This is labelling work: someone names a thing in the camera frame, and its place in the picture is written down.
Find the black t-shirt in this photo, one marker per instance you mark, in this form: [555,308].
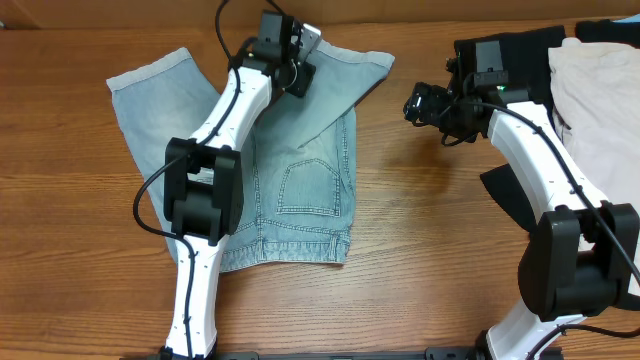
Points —
[525,55]

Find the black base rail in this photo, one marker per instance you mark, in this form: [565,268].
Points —
[433,353]

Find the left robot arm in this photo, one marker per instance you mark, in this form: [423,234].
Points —
[203,186]

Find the beige cloth garment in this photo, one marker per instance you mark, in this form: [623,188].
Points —
[595,89]

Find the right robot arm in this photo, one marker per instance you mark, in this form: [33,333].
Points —
[579,258]

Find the light blue cloth corner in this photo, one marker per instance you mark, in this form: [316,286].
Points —
[632,20]

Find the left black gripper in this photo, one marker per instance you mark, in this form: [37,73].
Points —
[300,87]

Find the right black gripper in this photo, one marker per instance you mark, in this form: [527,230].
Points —
[433,97]

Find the light blue denim shorts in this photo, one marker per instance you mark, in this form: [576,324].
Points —
[298,161]

